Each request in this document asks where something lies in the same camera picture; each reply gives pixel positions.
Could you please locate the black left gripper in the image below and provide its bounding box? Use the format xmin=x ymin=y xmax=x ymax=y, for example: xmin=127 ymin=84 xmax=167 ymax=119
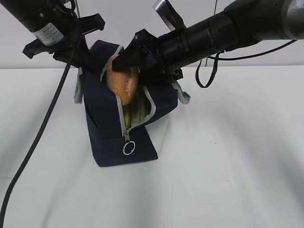
xmin=23 ymin=14 xmax=105 ymax=73

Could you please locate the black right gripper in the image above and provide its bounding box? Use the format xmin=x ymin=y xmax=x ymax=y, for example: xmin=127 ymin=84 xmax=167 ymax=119
xmin=112 ymin=28 xmax=214 ymax=85

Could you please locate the sugared bread roll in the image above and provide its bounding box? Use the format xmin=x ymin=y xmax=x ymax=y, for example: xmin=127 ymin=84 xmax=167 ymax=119
xmin=106 ymin=54 xmax=139 ymax=105

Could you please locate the green lid glass container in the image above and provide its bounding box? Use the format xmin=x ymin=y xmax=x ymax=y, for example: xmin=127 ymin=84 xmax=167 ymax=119
xmin=131 ymin=93 xmax=152 ymax=127

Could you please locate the yellow banana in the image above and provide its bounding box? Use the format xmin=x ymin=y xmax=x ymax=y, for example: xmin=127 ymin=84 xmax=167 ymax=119
xmin=123 ymin=104 xmax=132 ymax=129

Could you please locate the navy blue lunch bag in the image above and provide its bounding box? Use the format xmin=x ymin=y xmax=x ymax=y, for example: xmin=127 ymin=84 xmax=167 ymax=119
xmin=74 ymin=40 xmax=190 ymax=167

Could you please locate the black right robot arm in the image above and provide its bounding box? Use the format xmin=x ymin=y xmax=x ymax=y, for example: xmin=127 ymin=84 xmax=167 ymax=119
xmin=112 ymin=0 xmax=304 ymax=84

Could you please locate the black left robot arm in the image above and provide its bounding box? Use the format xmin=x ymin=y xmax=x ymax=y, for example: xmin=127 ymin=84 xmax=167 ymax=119
xmin=0 ymin=0 xmax=105 ymax=71

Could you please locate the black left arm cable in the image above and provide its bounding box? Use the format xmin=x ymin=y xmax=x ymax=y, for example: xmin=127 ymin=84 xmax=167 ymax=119
xmin=0 ymin=0 xmax=80 ymax=228

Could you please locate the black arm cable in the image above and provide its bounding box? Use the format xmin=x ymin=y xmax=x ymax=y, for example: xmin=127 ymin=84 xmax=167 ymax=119
xmin=0 ymin=0 xmax=80 ymax=228
xmin=195 ymin=39 xmax=300 ymax=88

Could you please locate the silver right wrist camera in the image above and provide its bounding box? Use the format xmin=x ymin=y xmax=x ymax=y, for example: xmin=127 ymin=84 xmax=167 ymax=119
xmin=153 ymin=0 xmax=186 ymax=31

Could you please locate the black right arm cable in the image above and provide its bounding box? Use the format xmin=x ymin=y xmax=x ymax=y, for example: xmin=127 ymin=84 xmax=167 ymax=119
xmin=195 ymin=39 xmax=300 ymax=88

